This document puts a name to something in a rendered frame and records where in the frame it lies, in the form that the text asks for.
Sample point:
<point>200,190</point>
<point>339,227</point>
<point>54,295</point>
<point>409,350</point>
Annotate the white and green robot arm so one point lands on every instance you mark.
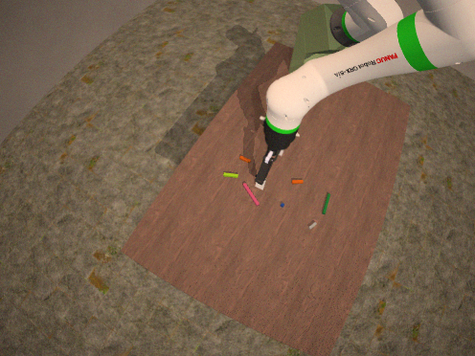
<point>441,34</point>

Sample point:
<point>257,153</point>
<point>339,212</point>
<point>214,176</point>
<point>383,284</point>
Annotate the pink rod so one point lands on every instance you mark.
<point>251,194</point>

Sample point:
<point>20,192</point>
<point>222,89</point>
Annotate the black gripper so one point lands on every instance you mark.
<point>267,161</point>

